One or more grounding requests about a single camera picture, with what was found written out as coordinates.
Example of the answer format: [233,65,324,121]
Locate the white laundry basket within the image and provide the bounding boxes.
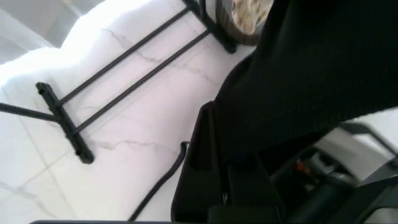
[214,0,274,47]

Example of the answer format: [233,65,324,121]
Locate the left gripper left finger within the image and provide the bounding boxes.
[170,101,226,222]

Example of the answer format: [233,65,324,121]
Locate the black cable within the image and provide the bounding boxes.
[129,141,190,222]

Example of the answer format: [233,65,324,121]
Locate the black garment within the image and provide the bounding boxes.
[214,0,398,162]

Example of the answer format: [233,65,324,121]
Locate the black clothes rack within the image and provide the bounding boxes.
[0,0,239,165]

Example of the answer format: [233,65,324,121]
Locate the cream printed garment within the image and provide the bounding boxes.
[231,0,274,35]

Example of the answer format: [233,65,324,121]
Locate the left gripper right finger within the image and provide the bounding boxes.
[225,158,285,222]

